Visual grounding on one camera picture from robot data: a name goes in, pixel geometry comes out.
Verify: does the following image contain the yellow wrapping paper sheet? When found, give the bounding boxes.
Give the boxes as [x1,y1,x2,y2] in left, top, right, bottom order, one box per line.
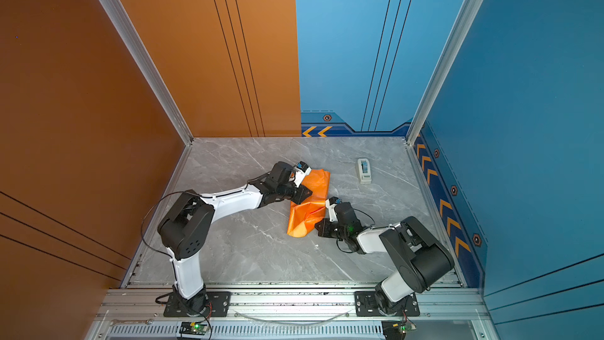
[287,169,330,238]

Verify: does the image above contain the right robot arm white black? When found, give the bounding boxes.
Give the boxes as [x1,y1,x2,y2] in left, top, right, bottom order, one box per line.
[315,217,455,316]

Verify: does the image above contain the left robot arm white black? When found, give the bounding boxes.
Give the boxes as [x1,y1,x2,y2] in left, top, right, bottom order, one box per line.
[157,182,312,300]

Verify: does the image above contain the white tape dispenser blue roll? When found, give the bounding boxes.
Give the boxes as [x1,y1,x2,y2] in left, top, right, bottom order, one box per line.
[357,158,372,185]

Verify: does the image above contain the right green circuit board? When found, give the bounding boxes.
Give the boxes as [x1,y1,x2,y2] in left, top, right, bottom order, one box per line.
[382,321,416,340]

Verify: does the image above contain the green circuit board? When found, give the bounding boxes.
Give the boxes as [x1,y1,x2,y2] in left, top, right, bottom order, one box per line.
[179,321,212,339]
[382,321,416,340]

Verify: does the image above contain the left green circuit board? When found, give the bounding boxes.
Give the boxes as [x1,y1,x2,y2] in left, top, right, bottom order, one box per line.
[179,321,212,339]

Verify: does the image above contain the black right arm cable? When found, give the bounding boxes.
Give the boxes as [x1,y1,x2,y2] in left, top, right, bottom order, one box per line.
[336,207,378,254]

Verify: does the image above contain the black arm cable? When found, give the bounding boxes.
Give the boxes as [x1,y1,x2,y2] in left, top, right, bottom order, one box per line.
[336,207,378,254]
[140,190,190,260]

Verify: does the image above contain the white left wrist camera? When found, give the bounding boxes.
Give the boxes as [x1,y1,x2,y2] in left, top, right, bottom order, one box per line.
[268,161,311,187]

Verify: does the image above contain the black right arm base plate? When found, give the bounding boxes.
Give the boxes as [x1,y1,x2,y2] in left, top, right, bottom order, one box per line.
[354,291,421,317]

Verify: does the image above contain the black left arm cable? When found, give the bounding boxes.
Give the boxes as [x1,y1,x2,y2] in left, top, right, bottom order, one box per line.
[140,190,190,260]

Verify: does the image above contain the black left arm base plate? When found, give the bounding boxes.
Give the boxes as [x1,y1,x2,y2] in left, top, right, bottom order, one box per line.
[164,291,231,318]

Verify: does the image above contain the aluminium front rail frame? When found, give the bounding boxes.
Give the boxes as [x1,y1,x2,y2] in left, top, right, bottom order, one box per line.
[87,283,498,339]

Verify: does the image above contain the left aluminium corner post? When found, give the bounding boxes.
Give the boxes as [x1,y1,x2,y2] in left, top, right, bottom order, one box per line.
[76,0,194,146]

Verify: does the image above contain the aluminium corner post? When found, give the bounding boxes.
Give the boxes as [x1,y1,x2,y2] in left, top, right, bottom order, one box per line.
[405,0,484,146]
[76,0,194,146]

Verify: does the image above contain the right aluminium corner post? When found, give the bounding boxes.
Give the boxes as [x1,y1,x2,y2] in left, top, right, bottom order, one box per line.
[405,0,484,146]

